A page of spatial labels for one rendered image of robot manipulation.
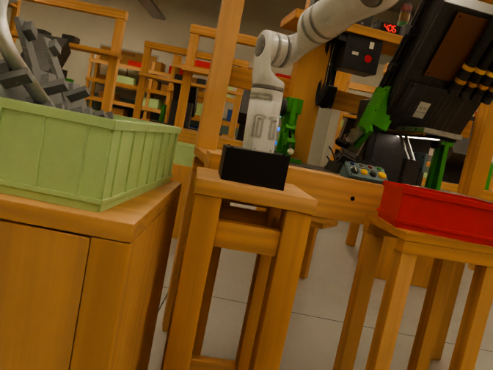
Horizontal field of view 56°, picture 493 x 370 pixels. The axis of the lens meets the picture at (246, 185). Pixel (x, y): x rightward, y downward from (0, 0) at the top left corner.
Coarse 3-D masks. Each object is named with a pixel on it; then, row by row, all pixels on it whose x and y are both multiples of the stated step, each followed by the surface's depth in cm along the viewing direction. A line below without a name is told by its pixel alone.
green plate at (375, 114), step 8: (376, 88) 192; (384, 88) 185; (376, 96) 189; (384, 96) 183; (376, 104) 185; (384, 104) 184; (368, 112) 189; (376, 112) 183; (384, 112) 185; (360, 120) 193; (368, 120) 186; (376, 120) 185; (384, 120) 185; (376, 128) 190; (384, 128) 186
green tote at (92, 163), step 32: (0, 128) 83; (32, 128) 83; (64, 128) 83; (96, 128) 83; (128, 128) 90; (160, 128) 116; (0, 160) 84; (32, 160) 84; (64, 160) 83; (96, 160) 83; (128, 160) 96; (160, 160) 125; (32, 192) 84; (64, 192) 84; (96, 192) 84; (128, 192) 99
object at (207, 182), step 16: (208, 176) 125; (208, 192) 118; (224, 192) 118; (240, 192) 118; (256, 192) 119; (272, 192) 119; (288, 192) 124; (304, 192) 133; (288, 208) 120; (304, 208) 120
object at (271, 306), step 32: (192, 224) 119; (224, 224) 121; (256, 224) 146; (288, 224) 121; (192, 256) 120; (288, 256) 122; (192, 288) 121; (256, 288) 148; (288, 288) 123; (192, 320) 122; (256, 320) 149; (288, 320) 125; (256, 352) 126
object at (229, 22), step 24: (240, 0) 204; (216, 48) 205; (216, 72) 206; (312, 72) 214; (216, 96) 208; (288, 96) 219; (312, 96) 216; (216, 120) 209; (312, 120) 217; (480, 120) 238; (216, 144) 211; (480, 144) 235; (480, 168) 237; (480, 192) 239
